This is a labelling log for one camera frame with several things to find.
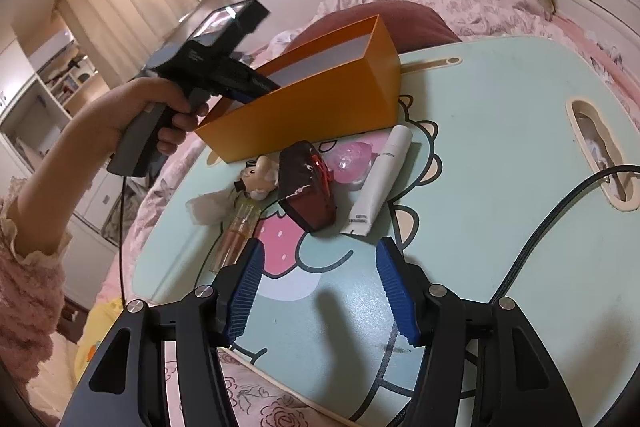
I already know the orange cardboard box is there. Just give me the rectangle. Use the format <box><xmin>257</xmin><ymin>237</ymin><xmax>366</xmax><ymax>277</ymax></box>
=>
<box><xmin>194</xmin><ymin>14</ymin><xmax>401</xmax><ymax>165</ymax></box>

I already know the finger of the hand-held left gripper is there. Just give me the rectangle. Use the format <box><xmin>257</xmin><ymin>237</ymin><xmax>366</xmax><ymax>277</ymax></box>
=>
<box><xmin>220</xmin><ymin>84</ymin><xmax>261</xmax><ymax>104</ymax></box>
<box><xmin>227</xmin><ymin>59</ymin><xmax>282</xmax><ymax>95</ymax></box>

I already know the thin black cable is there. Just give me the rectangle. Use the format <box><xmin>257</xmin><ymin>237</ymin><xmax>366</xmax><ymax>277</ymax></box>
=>
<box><xmin>116</xmin><ymin>177</ymin><xmax>127</xmax><ymax>308</ymax></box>

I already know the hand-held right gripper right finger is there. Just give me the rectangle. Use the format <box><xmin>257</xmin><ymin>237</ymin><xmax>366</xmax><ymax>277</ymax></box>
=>
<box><xmin>375</xmin><ymin>236</ymin><xmax>583</xmax><ymax>427</ymax></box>

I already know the pink round plastic case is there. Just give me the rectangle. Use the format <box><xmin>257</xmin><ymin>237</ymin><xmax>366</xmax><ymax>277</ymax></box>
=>
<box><xmin>322</xmin><ymin>142</ymin><xmax>377</xmax><ymax>186</ymax></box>

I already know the amber perfume bottle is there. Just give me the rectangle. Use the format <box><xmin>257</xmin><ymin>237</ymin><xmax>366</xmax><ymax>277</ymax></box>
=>
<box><xmin>210</xmin><ymin>199</ymin><xmax>261</xmax><ymax>275</ymax></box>

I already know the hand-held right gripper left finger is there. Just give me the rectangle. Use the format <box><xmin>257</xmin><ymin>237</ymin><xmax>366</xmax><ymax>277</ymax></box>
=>
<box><xmin>60</xmin><ymin>237</ymin><xmax>266</xmax><ymax>427</ymax></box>

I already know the clear plastic bag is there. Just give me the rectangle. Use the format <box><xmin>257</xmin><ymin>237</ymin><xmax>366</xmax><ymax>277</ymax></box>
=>
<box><xmin>186</xmin><ymin>189</ymin><xmax>236</xmax><ymax>226</ymax></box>

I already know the green cartoon lap table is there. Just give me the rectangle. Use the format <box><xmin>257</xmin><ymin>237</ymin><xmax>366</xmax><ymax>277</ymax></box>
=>
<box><xmin>131</xmin><ymin>36</ymin><xmax>640</xmax><ymax>427</ymax></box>

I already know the white shelf cabinet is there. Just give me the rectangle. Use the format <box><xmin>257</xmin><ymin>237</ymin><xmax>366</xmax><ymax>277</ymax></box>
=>
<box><xmin>0</xmin><ymin>14</ymin><xmax>126</xmax><ymax>313</ymax></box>

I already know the black card wallet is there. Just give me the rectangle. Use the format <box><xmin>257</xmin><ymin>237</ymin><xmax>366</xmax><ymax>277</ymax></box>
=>
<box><xmin>277</xmin><ymin>141</ymin><xmax>338</xmax><ymax>233</ymax></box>

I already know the black braided cable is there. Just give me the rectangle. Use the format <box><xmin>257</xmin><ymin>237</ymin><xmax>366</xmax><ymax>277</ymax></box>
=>
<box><xmin>390</xmin><ymin>166</ymin><xmax>640</xmax><ymax>427</ymax></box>

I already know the white tube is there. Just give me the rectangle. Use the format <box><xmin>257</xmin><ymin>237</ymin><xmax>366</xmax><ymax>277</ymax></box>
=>
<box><xmin>348</xmin><ymin>125</ymin><xmax>413</xmax><ymax>235</ymax></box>

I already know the person's left forearm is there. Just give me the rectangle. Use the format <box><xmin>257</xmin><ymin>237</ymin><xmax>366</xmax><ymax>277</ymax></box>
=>
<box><xmin>0</xmin><ymin>107</ymin><xmax>131</xmax><ymax>403</ymax></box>

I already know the red pillow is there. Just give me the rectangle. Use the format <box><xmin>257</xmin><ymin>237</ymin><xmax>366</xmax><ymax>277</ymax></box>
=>
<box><xmin>290</xmin><ymin>1</ymin><xmax>461</xmax><ymax>58</ymax></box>

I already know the person's left hand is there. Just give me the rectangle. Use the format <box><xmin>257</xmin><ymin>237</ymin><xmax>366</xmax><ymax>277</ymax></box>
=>
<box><xmin>106</xmin><ymin>78</ymin><xmax>211</xmax><ymax>156</ymax></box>

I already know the cartoon mouse plush keychain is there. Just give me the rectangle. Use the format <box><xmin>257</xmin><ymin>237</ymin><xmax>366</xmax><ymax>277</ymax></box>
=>
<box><xmin>234</xmin><ymin>155</ymin><xmax>281</xmax><ymax>202</ymax></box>

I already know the yellow soft item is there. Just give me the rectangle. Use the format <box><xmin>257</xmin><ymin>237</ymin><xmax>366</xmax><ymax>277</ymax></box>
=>
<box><xmin>75</xmin><ymin>297</ymin><xmax>131</xmax><ymax>383</ymax></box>

